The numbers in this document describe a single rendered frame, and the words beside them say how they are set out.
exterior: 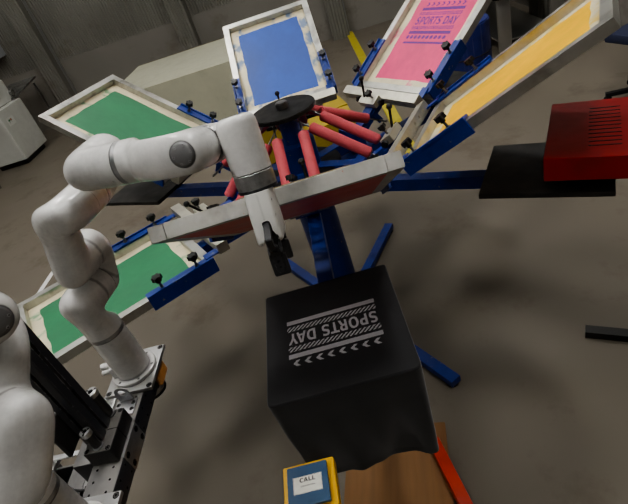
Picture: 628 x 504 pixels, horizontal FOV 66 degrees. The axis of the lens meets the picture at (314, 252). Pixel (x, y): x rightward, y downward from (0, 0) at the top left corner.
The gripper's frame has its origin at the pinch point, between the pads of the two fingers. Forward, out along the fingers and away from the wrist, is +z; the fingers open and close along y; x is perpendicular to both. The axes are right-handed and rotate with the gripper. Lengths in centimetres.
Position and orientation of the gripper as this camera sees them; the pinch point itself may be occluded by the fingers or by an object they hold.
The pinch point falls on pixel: (283, 261)
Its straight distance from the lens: 94.4
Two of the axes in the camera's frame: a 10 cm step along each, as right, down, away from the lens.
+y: 0.0, 3.1, -9.5
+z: 3.0, 9.1, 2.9
